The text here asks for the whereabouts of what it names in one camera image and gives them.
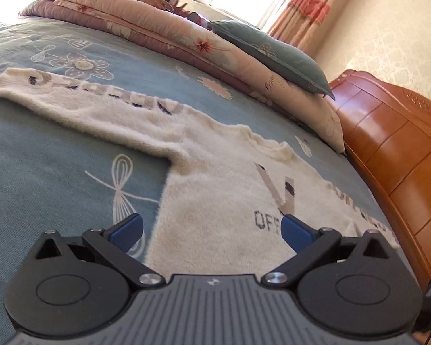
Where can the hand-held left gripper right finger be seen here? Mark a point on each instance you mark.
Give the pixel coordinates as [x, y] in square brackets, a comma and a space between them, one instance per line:
[294, 233]

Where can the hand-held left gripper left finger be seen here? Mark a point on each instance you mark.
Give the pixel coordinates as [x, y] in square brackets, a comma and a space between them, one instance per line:
[127, 231]

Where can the cream fuzzy sweater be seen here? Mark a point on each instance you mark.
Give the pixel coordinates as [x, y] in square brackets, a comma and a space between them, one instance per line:
[219, 172]

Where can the blue floral bed sheet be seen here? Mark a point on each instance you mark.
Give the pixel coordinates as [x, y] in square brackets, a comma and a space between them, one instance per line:
[57, 151]

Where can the wooden headboard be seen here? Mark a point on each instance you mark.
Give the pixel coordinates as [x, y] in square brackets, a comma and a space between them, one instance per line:
[398, 151]

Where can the teal floral pillow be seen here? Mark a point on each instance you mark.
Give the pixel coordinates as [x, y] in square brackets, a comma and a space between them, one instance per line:
[273, 54]

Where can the pink floral quilt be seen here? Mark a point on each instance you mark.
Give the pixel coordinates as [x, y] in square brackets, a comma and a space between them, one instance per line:
[147, 25]

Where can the pink floral curtain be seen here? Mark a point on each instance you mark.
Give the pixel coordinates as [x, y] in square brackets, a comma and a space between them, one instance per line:
[309, 7]

